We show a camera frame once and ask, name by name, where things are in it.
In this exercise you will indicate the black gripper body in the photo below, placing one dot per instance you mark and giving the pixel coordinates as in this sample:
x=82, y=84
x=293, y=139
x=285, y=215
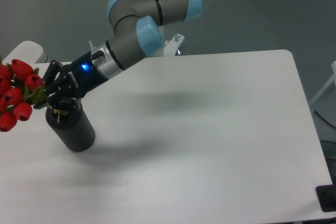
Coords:
x=76, y=79

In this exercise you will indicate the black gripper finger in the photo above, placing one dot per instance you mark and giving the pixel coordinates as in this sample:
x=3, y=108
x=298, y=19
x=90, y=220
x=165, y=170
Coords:
x=50, y=76
x=55, y=101

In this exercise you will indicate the red tulip bouquet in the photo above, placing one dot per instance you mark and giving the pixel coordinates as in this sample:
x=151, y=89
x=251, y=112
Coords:
x=21, y=88

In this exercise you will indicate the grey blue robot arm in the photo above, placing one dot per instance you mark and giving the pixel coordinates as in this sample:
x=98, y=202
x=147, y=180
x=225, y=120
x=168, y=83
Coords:
x=136, y=26

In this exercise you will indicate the black ribbed cylindrical vase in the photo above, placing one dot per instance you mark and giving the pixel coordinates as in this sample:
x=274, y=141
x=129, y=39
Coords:
x=73, y=128

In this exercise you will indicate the white chair seat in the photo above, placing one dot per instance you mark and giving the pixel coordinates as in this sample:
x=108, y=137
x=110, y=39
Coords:
x=27, y=51

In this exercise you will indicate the black device at table edge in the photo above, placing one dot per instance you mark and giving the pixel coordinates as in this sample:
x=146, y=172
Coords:
x=326, y=197

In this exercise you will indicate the white furniture frame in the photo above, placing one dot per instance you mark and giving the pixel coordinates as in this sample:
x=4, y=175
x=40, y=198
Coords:
x=327, y=88

